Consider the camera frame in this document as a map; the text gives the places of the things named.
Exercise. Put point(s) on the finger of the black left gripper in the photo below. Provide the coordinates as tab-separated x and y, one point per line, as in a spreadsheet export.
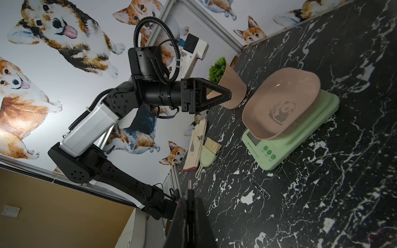
216	100
207	86

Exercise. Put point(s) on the pink panda bowl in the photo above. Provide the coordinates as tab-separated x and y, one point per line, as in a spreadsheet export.
281	103

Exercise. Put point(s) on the aluminium frame rear rail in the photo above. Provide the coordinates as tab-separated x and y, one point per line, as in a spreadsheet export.
213	25

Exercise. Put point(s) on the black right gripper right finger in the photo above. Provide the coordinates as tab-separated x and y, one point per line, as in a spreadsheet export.
203	235

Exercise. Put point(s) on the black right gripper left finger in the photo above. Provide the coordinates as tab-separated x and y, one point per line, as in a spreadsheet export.
178	234

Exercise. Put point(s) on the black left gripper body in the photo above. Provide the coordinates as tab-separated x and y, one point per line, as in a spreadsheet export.
193	95

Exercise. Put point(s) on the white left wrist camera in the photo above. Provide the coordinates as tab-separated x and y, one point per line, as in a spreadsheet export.
195	49

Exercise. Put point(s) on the aluminium frame post left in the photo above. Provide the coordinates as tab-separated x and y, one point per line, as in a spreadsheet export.
150	82

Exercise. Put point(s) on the pink pot green plant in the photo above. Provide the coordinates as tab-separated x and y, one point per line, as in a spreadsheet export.
223	74

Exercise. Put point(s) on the white wall socket plate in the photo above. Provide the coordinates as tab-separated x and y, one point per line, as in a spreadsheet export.
10	211

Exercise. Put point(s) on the green dustpan brush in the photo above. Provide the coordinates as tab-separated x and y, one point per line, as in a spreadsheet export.
208	155

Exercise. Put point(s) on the green electronic scale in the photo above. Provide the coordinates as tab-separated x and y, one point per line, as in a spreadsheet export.
270	153

